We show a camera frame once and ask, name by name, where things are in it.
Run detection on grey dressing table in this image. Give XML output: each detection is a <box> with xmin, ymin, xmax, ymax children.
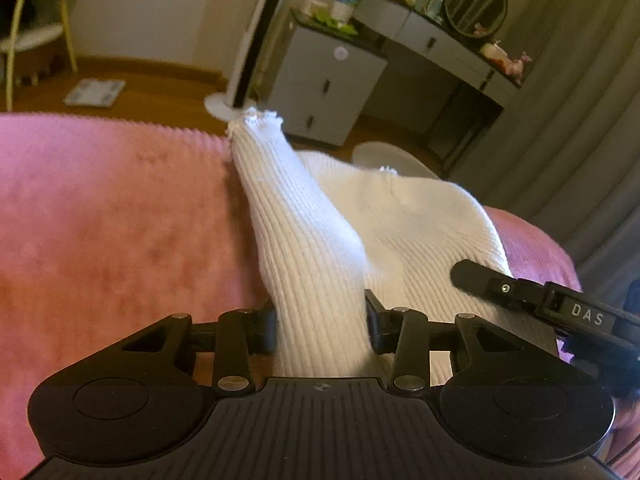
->
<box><xmin>354</xmin><ymin>0</ymin><xmax>522</xmax><ymax>173</ymax></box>

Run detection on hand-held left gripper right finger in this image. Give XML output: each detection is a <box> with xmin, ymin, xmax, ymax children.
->
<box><xmin>364</xmin><ymin>289</ymin><xmax>522</xmax><ymax>396</ymax></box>

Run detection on pink ribbed blanket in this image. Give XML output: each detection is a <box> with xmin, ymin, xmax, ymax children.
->
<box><xmin>0</xmin><ymin>112</ymin><xmax>640</xmax><ymax>480</ymax></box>

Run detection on grey cabinet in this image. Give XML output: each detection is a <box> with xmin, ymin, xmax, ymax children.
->
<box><xmin>269</xmin><ymin>9</ymin><xmax>389</xmax><ymax>147</ymax></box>

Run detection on pink plush toy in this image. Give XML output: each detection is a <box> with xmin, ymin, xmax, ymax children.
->
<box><xmin>501</xmin><ymin>51</ymin><xmax>534</xmax><ymax>80</ymax></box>

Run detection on grey curtain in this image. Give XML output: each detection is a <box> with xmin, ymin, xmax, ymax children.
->
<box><xmin>447</xmin><ymin>0</ymin><xmax>640</xmax><ymax>313</ymax></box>

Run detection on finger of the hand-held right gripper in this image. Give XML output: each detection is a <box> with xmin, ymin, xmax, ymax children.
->
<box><xmin>449</xmin><ymin>259</ymin><xmax>549</xmax><ymax>314</ymax></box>

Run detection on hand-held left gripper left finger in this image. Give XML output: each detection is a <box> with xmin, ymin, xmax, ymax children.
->
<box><xmin>121</xmin><ymin>302</ymin><xmax>279</xmax><ymax>394</ymax></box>

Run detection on white standing floor fan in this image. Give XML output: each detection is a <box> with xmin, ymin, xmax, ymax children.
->
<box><xmin>204</xmin><ymin>0</ymin><xmax>298</xmax><ymax>122</ymax></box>

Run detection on blue white container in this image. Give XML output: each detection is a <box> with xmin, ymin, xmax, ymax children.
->
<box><xmin>332</xmin><ymin>0</ymin><xmax>364</xmax><ymax>24</ymax></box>

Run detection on round side table yellow legs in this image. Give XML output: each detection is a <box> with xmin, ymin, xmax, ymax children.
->
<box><xmin>0</xmin><ymin>0</ymin><xmax>79</xmax><ymax>112</ymax></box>

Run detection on bathroom scale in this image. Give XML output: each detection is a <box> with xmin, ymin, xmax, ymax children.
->
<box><xmin>64</xmin><ymin>78</ymin><xmax>127</xmax><ymax>108</ymax></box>

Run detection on green item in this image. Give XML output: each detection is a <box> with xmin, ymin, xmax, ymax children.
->
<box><xmin>311</xmin><ymin>12</ymin><xmax>359</xmax><ymax>37</ymax></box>

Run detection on white round stool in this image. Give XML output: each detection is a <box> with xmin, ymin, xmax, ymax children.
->
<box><xmin>352</xmin><ymin>142</ymin><xmax>427</xmax><ymax>179</ymax></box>

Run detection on round black mirror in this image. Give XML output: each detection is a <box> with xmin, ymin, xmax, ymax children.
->
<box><xmin>443</xmin><ymin>0</ymin><xmax>509</xmax><ymax>39</ymax></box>

